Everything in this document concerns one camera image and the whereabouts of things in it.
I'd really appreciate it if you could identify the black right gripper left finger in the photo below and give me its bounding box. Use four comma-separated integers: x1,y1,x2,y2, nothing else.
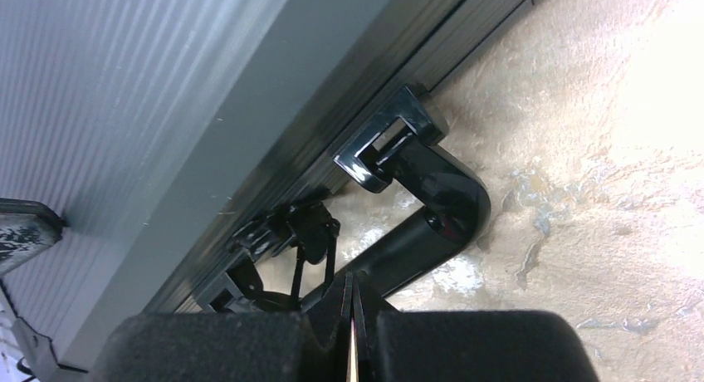
87,274,352,381

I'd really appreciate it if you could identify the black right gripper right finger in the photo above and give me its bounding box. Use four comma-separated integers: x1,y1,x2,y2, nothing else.
351,275,599,381

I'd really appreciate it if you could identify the black poker set case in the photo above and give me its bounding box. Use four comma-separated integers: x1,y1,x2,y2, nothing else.
1,0,526,381

